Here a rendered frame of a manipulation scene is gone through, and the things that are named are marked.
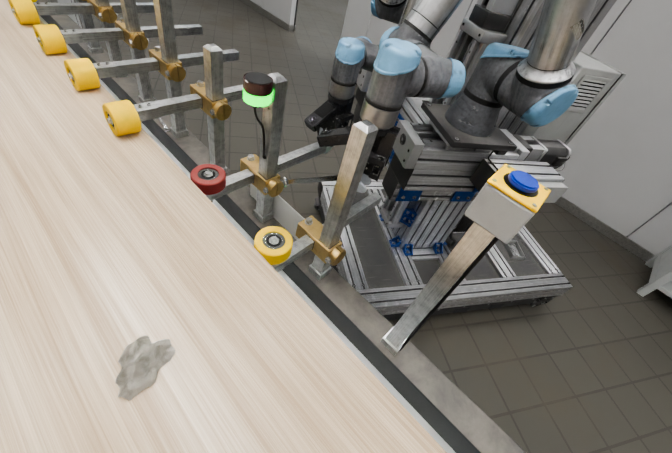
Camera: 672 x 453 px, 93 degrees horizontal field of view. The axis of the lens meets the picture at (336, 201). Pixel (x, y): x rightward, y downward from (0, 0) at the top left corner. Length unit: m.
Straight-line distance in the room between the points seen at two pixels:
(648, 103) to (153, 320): 2.97
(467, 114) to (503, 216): 0.57
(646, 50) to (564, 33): 2.17
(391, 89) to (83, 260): 0.62
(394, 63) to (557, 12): 0.35
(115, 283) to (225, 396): 0.27
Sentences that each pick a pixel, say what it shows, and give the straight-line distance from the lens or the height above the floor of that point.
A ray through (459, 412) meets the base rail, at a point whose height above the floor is 0.70.
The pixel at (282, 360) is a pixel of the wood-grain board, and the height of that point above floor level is 0.90.
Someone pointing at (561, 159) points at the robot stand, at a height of 0.96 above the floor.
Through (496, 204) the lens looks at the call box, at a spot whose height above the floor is 1.20.
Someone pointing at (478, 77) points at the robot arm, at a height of 1.18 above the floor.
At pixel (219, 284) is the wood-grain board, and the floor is 0.90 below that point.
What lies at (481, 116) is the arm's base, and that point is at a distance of 1.02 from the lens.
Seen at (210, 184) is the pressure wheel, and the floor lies 0.91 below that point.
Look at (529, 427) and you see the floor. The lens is 1.89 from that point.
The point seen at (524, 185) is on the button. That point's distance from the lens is 0.48.
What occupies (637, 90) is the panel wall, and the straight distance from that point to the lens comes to 3.02.
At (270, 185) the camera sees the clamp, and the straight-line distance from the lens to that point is 0.87.
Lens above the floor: 1.44
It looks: 42 degrees down
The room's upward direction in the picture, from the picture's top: 17 degrees clockwise
